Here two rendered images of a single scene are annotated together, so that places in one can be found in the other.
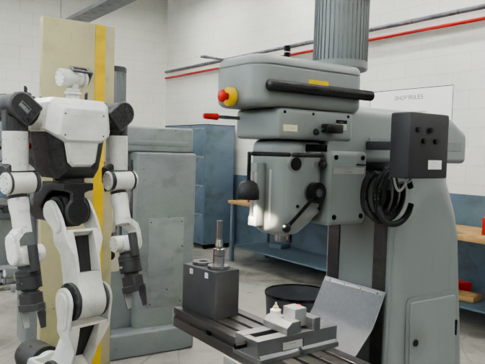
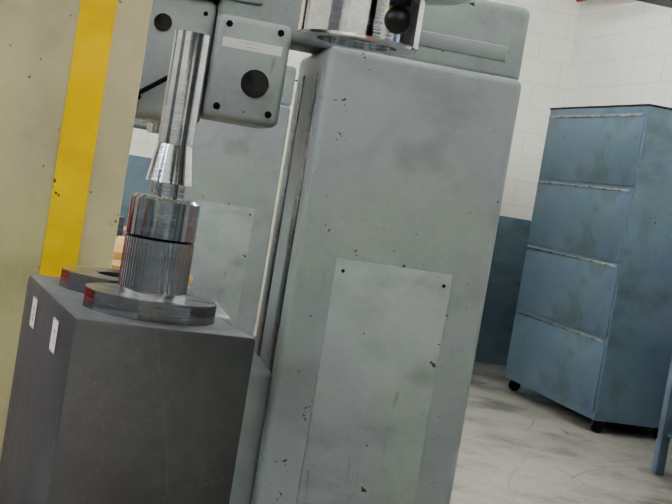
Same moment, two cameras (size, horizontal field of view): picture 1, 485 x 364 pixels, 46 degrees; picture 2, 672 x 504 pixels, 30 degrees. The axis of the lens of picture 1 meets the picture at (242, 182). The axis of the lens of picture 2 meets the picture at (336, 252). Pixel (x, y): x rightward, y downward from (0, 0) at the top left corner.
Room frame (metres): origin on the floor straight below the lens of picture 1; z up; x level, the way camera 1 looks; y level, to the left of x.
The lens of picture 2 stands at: (1.53, -0.31, 1.22)
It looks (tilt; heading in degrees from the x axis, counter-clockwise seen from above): 3 degrees down; 20
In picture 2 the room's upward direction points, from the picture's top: 9 degrees clockwise
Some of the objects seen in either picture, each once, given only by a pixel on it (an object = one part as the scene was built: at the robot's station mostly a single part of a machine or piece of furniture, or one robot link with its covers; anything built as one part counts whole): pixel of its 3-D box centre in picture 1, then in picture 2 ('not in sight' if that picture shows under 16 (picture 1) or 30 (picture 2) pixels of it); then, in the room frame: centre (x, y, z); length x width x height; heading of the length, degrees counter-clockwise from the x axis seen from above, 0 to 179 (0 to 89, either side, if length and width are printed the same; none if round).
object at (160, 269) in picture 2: (219, 257); (157, 252); (2.29, 0.09, 1.16); 0.05 x 0.05 x 0.06
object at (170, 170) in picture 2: (219, 234); (179, 115); (2.29, 0.09, 1.25); 0.03 x 0.03 x 0.11
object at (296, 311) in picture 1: (294, 315); not in sight; (1.92, -0.19, 1.04); 0.06 x 0.05 x 0.06; 36
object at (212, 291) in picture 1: (210, 287); (113, 421); (2.33, 0.12, 1.03); 0.22 x 0.12 x 0.20; 41
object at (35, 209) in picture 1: (59, 201); not in sight; (2.30, 0.73, 1.37); 0.28 x 0.13 x 0.18; 48
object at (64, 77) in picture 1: (71, 81); not in sight; (2.23, 0.67, 1.84); 0.10 x 0.07 x 0.09; 138
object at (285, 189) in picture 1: (283, 185); not in sight; (1.99, -0.14, 1.47); 0.21 x 0.19 x 0.32; 35
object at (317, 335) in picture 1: (287, 332); not in sight; (1.91, -0.16, 0.99); 0.35 x 0.15 x 0.11; 126
